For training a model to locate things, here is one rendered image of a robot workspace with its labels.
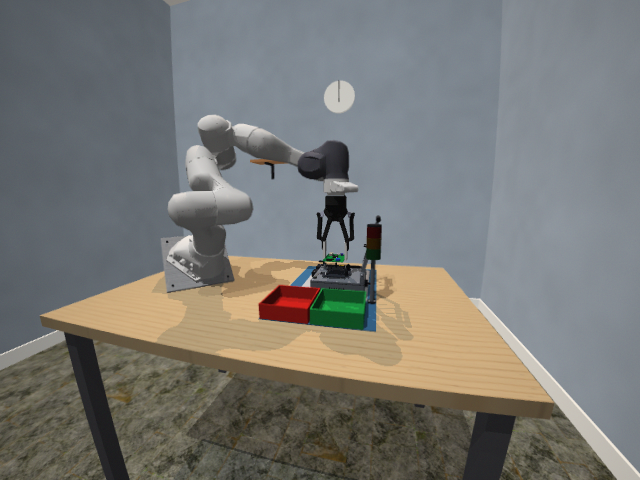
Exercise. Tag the red open-top bin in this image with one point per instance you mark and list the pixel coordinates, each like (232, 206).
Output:
(297, 300)

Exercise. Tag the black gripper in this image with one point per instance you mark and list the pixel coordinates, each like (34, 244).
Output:
(335, 210)

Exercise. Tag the green circuit board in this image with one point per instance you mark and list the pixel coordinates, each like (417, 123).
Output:
(334, 257)

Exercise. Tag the green bin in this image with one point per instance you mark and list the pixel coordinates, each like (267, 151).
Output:
(321, 311)

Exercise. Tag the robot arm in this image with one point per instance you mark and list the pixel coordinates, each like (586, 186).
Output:
(214, 202)

